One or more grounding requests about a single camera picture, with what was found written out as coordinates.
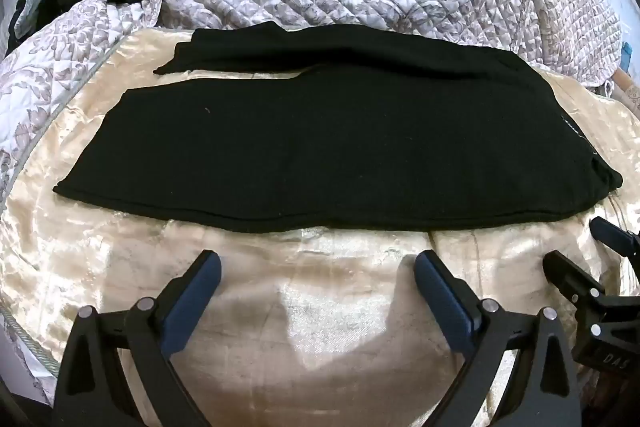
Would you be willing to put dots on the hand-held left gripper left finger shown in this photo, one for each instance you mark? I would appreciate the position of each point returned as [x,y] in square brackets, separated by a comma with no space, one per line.
[192,302]

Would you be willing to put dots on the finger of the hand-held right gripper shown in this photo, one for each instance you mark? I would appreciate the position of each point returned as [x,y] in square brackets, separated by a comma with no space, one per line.
[615,237]
[570,274]

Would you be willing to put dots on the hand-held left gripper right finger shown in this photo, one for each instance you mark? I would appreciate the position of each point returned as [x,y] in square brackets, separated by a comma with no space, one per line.
[440,292]

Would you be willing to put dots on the black pants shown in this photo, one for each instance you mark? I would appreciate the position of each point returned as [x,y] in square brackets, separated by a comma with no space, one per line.
[325,147]

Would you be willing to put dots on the cream satin blanket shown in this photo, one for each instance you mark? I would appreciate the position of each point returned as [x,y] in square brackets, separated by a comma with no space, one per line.
[325,307]

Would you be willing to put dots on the blue object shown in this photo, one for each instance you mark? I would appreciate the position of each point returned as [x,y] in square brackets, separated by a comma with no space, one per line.
[628,56]

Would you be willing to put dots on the patterned beige post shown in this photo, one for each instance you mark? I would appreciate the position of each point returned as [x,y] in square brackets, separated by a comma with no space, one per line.
[629,91]

